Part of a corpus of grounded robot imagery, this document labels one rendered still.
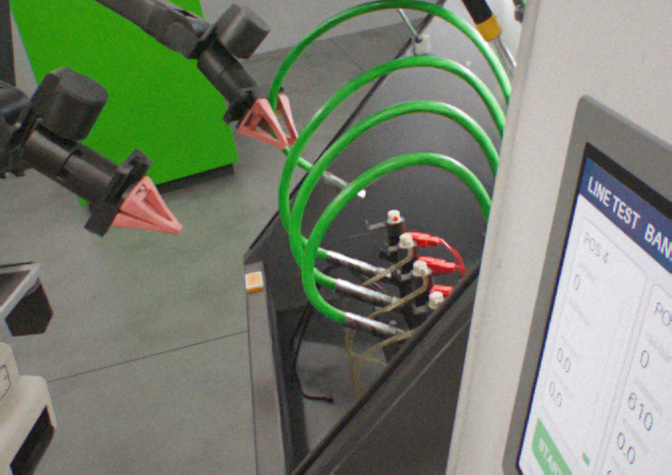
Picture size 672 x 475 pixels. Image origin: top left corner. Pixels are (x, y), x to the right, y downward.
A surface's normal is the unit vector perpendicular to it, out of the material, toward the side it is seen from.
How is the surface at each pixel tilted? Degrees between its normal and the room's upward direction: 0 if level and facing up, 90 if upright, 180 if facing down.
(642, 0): 76
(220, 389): 0
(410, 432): 90
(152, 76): 90
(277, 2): 90
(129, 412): 0
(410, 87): 90
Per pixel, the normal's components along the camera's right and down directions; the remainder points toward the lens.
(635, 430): -0.99, 0.00
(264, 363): -0.17, -0.88
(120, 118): 0.33, 0.37
